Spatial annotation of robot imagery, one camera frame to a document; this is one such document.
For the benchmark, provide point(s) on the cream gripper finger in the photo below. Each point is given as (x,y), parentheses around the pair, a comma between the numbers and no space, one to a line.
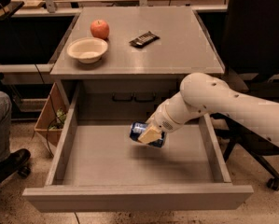
(150,134)

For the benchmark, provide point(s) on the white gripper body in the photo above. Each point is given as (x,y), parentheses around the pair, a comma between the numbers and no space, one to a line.
(162,122)

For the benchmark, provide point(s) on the blue pepsi can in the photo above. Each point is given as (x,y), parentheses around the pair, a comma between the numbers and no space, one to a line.
(139,127)

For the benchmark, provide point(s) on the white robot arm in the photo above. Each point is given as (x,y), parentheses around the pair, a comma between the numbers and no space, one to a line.
(200,94)

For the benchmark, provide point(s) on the grey open top drawer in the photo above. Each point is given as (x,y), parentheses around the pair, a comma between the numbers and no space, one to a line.
(97,167)

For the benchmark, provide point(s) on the grey drawer cabinet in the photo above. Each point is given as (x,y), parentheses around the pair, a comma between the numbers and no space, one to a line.
(182,48)

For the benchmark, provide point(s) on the dark candy bar wrapper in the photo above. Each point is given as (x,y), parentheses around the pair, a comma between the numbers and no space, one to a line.
(143,40)

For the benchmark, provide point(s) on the white paper bowl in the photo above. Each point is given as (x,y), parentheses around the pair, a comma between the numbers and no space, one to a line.
(87,49)

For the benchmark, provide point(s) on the cardboard box with items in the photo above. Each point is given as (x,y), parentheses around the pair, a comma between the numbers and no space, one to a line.
(45,125)

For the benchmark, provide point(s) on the red apple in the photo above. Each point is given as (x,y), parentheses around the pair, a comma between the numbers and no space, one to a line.
(100,29)

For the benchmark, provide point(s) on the black office chair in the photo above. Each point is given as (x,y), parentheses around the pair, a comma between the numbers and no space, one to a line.
(246,36)

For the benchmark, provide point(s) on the black shoe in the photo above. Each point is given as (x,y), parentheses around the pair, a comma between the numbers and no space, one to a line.
(13,163)

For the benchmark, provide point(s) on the black lower drawer handle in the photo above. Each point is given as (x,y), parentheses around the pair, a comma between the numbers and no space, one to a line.
(138,97)

